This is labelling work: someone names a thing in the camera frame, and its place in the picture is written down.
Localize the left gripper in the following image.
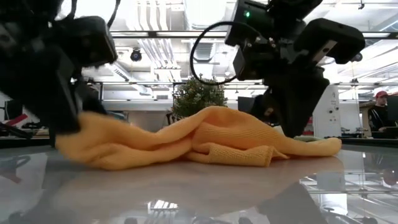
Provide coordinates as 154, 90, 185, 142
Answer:
0, 0, 82, 135

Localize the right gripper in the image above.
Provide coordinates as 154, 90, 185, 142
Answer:
225, 0, 330, 138

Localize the green microfiber towel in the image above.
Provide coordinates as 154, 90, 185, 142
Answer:
293, 134, 326, 143

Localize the orange microfiber towel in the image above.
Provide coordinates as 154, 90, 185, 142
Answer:
55, 105, 343, 171

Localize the black computer monitor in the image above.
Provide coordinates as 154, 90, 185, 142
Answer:
238, 96, 261, 115
387, 94, 398, 123

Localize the white pillar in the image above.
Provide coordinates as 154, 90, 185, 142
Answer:
312, 85, 342, 138

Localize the small artificial potted plant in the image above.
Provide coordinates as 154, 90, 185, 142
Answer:
170, 73, 229, 125

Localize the person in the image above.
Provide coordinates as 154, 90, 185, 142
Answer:
368, 90, 390, 132

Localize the black wall screen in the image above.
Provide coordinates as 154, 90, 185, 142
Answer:
4, 99, 24, 121

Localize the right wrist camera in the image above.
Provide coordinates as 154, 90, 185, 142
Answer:
294, 17, 366, 65

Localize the black overhead frame rail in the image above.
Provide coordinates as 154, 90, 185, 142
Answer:
110, 30, 398, 39

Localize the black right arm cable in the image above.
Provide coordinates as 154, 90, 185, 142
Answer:
190, 21, 259, 86

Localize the silver ceiling air duct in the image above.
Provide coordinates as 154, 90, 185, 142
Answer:
183, 0, 228, 63

